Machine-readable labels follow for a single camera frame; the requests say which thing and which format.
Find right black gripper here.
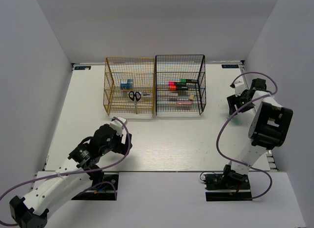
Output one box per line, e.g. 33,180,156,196
226,89,255,115

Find black handled scissors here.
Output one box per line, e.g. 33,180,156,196
129,91,141,114

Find blue tape dispenser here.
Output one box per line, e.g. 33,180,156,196
120,78,133,90

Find white correction tape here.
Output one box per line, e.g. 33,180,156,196
169,97,178,101

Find pink eraser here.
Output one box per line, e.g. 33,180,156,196
176,101,192,105

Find green highlighter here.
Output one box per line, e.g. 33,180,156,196
180,78,198,83

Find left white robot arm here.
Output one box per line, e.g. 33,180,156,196
9,120,132,228

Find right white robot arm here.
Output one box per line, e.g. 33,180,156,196
221,78,293,188

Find right table label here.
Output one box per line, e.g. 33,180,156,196
221,64,239,69

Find table label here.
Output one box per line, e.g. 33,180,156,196
221,64,239,69
74,66,91,70

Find left table label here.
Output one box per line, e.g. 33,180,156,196
74,66,91,70

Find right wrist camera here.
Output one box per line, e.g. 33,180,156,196
230,80,246,97

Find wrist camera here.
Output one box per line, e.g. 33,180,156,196
109,117,128,136
230,80,246,97

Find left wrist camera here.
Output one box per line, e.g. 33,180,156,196
109,117,128,136

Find gold wire shelf rack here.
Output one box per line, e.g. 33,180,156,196
103,57,155,118

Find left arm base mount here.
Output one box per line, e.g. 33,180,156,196
72,173,119,201

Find black wire shelf rack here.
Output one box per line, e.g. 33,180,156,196
155,54,207,115

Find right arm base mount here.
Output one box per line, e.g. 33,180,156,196
200,172,252,202

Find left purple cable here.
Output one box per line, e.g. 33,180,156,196
0,117,133,226

